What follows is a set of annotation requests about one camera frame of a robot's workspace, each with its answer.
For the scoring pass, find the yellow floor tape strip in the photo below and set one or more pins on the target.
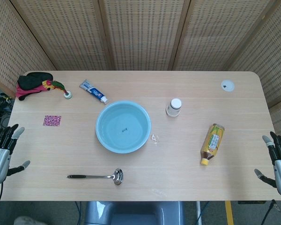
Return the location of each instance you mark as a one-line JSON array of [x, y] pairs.
[[229, 212]]

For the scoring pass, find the small clear plastic scrap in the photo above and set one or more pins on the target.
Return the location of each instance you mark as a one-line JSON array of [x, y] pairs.
[[155, 138]]

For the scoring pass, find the white plastic pill bottle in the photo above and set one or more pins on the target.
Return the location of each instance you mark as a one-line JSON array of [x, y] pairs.
[[174, 107]]

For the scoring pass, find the yellow tea drink bottle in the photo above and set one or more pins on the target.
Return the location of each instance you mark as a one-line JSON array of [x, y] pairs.
[[212, 144]]

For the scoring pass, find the woven bamboo folding screen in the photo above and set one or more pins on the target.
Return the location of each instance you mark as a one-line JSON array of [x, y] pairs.
[[140, 32]]

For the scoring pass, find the black and pink cloth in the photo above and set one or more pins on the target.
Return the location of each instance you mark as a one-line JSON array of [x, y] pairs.
[[29, 85]]

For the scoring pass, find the white round table grommet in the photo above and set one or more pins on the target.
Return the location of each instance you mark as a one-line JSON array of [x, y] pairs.
[[227, 85]]

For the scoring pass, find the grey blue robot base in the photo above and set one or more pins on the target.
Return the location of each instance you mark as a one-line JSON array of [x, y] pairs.
[[134, 213]]

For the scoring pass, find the light blue bowl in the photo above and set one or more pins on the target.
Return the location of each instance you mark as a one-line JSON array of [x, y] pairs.
[[123, 127]]

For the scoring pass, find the colourful feather shuttlecock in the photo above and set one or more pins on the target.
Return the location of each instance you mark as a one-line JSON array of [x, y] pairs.
[[58, 86]]

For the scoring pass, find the pink patterned square card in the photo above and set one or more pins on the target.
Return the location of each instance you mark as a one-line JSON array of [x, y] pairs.
[[52, 120]]

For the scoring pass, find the blue white toothpaste tube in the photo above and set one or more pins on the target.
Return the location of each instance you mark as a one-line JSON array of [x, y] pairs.
[[93, 91]]

